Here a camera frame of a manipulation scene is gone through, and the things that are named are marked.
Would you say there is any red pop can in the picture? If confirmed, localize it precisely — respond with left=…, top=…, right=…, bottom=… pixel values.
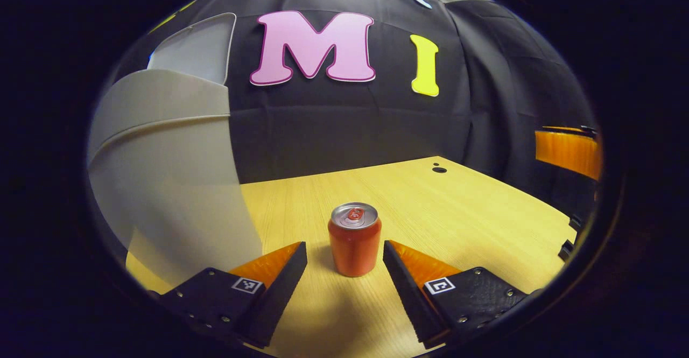
left=328, top=202, right=383, bottom=278

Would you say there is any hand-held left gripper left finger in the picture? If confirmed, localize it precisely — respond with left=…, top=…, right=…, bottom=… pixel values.
left=158, top=241, right=309, bottom=349

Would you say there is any white desktop garbage bin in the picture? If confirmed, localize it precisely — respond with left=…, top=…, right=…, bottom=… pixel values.
left=88, top=12, right=264, bottom=287

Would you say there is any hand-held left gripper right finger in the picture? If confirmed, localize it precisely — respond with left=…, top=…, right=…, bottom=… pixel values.
left=382, top=240, right=530, bottom=350

